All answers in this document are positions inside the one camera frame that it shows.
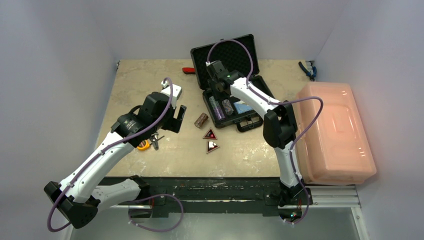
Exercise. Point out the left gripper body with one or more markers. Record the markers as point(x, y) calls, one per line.
point(167, 123)

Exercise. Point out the aluminium frame rail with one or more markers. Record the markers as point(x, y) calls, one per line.
point(335, 214)

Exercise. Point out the blue handled pliers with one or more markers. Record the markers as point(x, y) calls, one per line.
point(309, 69)

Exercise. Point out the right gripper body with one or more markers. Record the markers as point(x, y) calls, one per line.
point(215, 88)

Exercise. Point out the grey chip stack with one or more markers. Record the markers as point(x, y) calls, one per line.
point(213, 102)

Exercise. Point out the mixed colour chip stack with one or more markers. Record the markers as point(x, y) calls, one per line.
point(227, 107)

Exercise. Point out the purple chip stack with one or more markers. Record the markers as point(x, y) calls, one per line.
point(219, 114)

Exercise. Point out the brown chip roll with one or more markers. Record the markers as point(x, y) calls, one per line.
point(201, 120)

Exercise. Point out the black multitool pliers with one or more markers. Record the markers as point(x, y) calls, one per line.
point(154, 140)

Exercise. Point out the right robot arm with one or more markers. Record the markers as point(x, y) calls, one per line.
point(279, 126)

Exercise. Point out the blue playing card deck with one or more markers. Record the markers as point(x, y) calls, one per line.
point(241, 107)

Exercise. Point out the white triangular dealer button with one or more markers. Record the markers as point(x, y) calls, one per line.
point(211, 146)

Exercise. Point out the black poker set case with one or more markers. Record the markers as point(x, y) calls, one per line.
point(239, 54)

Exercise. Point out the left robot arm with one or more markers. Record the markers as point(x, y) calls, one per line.
point(80, 196)

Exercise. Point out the yellow tape measure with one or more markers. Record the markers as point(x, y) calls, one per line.
point(143, 146)

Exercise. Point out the red handled tool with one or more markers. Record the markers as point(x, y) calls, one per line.
point(188, 70)

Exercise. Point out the red triangular dealer button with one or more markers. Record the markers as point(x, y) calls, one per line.
point(210, 135)

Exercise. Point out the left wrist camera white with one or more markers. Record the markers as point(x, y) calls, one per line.
point(171, 90)

